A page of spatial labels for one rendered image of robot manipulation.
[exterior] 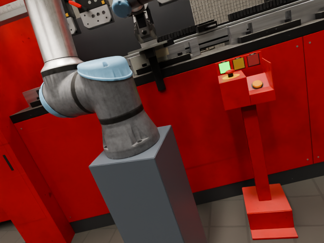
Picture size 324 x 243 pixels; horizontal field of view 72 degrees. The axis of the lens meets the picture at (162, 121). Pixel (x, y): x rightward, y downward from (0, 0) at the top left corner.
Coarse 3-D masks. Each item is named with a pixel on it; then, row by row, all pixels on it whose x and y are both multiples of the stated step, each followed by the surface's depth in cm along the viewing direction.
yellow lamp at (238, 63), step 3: (234, 60) 100; (237, 60) 99; (240, 60) 99; (234, 63) 100; (237, 63) 100; (240, 63) 100; (243, 63) 99; (234, 66) 101; (237, 66) 100; (240, 66) 100; (243, 66) 100; (234, 69) 101
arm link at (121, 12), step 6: (114, 0) 82; (120, 0) 81; (126, 0) 82; (132, 0) 82; (114, 6) 83; (120, 6) 83; (126, 6) 82; (132, 6) 84; (138, 6) 85; (114, 12) 85; (120, 12) 85; (126, 12) 84
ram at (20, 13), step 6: (0, 0) 113; (6, 0) 113; (12, 0) 113; (24, 6) 113; (6, 12) 114; (12, 12) 114; (18, 12) 114; (24, 12) 114; (0, 18) 115; (6, 18) 115; (12, 18) 117; (18, 18) 121; (0, 24) 121
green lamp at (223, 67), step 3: (222, 63) 101; (225, 63) 101; (228, 63) 101; (219, 66) 102; (222, 66) 102; (225, 66) 101; (228, 66) 101; (222, 69) 102; (225, 69) 102; (228, 69) 102; (222, 72) 103
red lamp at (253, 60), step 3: (255, 54) 97; (249, 57) 98; (252, 57) 98; (255, 57) 98; (249, 60) 98; (252, 60) 98; (255, 60) 98; (258, 60) 98; (249, 63) 99; (252, 63) 99; (255, 63) 98; (258, 63) 98
